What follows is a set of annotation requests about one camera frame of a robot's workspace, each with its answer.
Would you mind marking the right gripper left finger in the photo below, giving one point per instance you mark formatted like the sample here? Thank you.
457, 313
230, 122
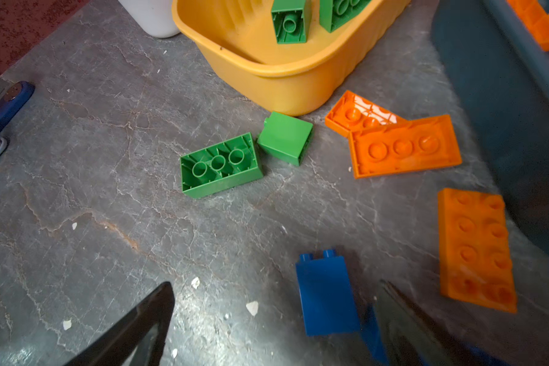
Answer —
140, 336

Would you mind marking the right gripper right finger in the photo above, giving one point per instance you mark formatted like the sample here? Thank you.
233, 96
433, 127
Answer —
411, 337

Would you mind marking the blue long lego brick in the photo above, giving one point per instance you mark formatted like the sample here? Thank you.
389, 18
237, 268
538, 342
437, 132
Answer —
371, 336

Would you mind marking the blue small lego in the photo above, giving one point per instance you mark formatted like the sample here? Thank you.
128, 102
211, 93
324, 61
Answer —
326, 295

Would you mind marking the orange lego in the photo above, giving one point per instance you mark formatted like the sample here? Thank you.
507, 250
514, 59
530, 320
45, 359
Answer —
353, 113
413, 146
474, 253

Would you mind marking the green lego plate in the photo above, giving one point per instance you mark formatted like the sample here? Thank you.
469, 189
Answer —
216, 168

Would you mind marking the green lego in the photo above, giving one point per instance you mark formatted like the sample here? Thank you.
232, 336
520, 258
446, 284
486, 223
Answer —
291, 20
285, 137

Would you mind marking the green long lego brick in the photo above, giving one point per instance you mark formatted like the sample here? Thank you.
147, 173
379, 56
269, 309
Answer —
335, 13

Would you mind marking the orange lego brick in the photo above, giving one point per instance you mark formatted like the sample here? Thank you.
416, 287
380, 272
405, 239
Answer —
534, 18

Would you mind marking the teal plastic container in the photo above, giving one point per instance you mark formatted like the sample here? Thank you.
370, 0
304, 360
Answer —
501, 76

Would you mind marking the yellow plastic container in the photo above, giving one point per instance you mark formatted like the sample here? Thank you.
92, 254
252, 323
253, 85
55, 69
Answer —
237, 39

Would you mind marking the white plastic container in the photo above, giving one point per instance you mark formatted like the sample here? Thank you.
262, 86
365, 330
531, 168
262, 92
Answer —
153, 16

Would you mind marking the blue stapler at wall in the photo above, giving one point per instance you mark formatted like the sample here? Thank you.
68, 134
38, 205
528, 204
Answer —
13, 100

